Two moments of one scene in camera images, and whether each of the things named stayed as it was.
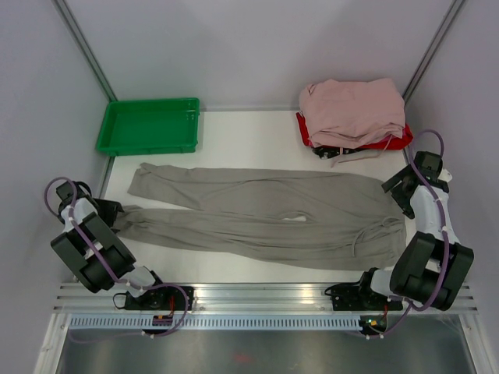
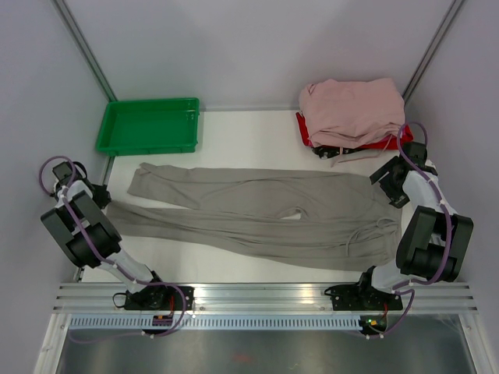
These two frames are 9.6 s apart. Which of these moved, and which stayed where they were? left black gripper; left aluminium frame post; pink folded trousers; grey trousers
Moved: left black gripper
Stayed: left aluminium frame post; pink folded trousers; grey trousers
